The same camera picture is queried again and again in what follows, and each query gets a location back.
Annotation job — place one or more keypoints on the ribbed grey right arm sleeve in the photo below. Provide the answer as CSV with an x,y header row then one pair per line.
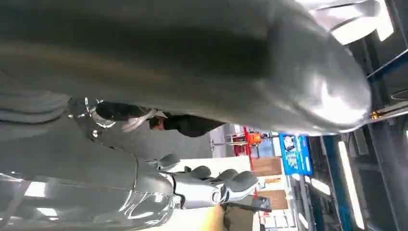
x,y
28,108

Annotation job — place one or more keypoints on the long ceiling light strip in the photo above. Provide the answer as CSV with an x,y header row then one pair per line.
x,y
350,185

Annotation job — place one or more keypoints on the blue steel column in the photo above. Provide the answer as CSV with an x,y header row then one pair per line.
x,y
336,185

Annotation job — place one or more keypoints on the blue ceiling beam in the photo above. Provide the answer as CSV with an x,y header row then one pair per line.
x,y
387,65

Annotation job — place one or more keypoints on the orange machine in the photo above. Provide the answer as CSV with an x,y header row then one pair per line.
x,y
254,138

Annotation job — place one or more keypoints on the person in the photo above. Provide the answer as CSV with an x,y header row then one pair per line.
x,y
188,125

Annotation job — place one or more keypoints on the red metal rack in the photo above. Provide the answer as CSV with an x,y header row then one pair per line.
x,y
245,150

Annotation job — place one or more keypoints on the white ceiling light panel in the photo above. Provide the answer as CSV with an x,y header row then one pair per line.
x,y
353,22

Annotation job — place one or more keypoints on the blue printed banner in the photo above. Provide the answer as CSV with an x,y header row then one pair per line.
x,y
294,154

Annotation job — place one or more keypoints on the brown wooden panel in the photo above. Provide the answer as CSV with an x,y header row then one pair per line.
x,y
267,167
275,199

